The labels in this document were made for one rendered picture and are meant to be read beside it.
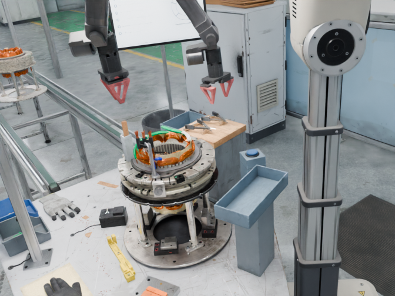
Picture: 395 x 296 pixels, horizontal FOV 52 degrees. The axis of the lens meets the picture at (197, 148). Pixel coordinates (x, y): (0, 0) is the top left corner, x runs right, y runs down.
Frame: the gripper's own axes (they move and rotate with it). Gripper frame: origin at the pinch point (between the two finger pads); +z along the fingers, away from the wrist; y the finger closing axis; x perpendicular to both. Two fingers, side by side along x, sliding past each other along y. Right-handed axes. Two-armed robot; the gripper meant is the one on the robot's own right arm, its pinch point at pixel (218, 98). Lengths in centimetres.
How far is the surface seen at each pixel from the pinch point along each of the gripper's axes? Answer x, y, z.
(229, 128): 6.7, 3.4, 10.3
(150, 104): -285, -174, 112
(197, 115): -15.7, -1.7, 10.9
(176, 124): -20.8, 6.1, 12.6
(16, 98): -207, 3, 29
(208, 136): 4.5, 12.6, 9.9
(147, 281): 18, 60, 36
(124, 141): -0.2, 45.2, -1.7
